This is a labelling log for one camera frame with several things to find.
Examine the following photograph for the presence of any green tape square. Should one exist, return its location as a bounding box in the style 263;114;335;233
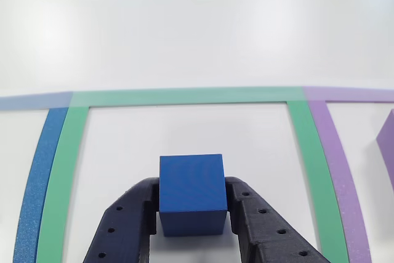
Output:
36;86;350;263

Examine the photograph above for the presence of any purple foam block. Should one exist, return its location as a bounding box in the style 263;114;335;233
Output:
376;108;394;190

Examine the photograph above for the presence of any blue tape square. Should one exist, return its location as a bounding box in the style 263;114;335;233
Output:
0;90;74;263

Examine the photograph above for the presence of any small blue foam cube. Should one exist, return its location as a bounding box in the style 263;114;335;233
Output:
158;153;229;238

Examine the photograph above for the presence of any purple tape square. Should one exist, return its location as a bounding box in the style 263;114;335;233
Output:
302;85;394;263

